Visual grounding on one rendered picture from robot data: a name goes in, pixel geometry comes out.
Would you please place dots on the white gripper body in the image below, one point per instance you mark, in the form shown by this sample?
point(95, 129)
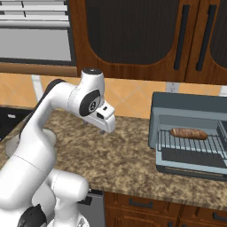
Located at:
point(103, 122)

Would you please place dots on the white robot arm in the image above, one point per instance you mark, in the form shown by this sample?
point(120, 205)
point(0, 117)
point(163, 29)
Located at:
point(35, 142)

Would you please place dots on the brown baguette bread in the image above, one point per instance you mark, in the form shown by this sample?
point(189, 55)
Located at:
point(188, 133)

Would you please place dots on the grey toaster oven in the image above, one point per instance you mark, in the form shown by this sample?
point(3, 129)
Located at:
point(189, 103)

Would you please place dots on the brown cupboard door dark panel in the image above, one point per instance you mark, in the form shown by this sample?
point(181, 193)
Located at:
point(220, 29)
point(130, 32)

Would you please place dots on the grey toaster oven door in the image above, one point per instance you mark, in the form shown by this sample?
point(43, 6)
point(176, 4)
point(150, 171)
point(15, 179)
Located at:
point(189, 170)

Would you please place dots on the black hob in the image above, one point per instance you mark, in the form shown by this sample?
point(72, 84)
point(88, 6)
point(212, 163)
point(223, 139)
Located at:
point(11, 119)

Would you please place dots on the silver dishwasher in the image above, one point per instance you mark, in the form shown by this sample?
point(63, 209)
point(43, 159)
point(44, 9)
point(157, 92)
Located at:
point(94, 211)

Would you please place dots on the brown wooden drawer front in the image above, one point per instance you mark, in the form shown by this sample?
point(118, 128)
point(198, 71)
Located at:
point(142, 211)
point(204, 217)

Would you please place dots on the silver range hood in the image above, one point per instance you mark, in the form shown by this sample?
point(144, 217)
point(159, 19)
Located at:
point(32, 41)

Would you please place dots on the white wall socket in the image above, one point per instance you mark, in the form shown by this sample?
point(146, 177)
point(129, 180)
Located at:
point(173, 87)
point(224, 91)

